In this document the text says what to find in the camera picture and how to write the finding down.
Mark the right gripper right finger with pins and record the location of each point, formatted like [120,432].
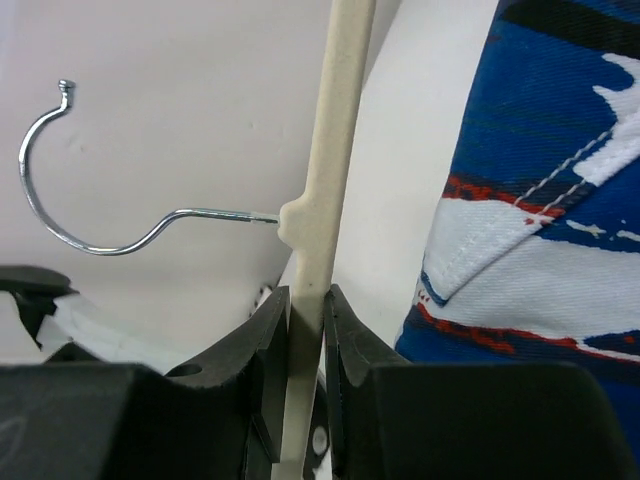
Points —
[353,354]

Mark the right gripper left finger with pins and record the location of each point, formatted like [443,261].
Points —
[231,423]

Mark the cream plastic clothes hanger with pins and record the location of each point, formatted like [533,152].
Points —
[309,225]

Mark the blue patterned trousers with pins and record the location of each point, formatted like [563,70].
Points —
[533,252]

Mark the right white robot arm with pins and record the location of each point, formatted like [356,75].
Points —
[88,411]

